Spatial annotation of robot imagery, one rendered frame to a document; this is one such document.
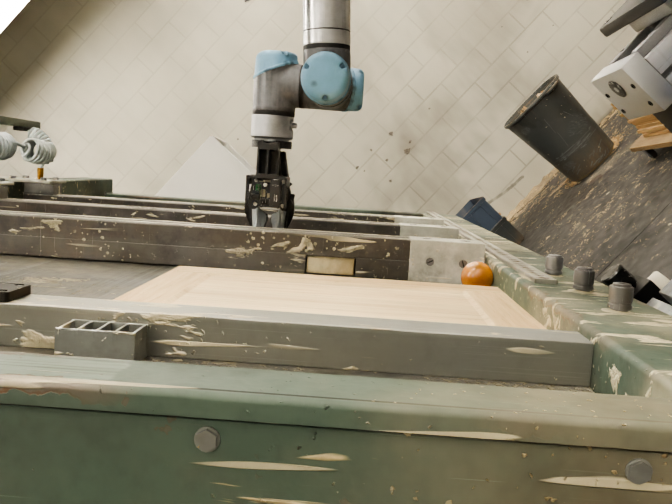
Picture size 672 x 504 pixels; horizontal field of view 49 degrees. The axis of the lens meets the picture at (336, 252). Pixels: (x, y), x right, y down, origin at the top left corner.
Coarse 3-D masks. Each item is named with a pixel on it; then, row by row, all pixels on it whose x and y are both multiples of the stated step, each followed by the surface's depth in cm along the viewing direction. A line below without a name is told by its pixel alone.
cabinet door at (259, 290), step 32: (160, 288) 92; (192, 288) 95; (224, 288) 96; (256, 288) 98; (288, 288) 100; (320, 288) 101; (352, 288) 103; (384, 288) 105; (416, 288) 106; (448, 288) 106; (480, 288) 108; (416, 320) 83; (448, 320) 84; (480, 320) 85; (512, 320) 85
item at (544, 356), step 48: (0, 336) 67; (48, 336) 67; (192, 336) 67; (240, 336) 66; (288, 336) 66; (336, 336) 66; (384, 336) 66; (432, 336) 66; (480, 336) 66; (528, 336) 67; (576, 336) 68; (576, 384) 66
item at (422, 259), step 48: (0, 240) 125; (48, 240) 125; (96, 240) 125; (144, 240) 124; (192, 240) 124; (240, 240) 124; (288, 240) 123; (336, 240) 123; (384, 240) 123; (432, 240) 123
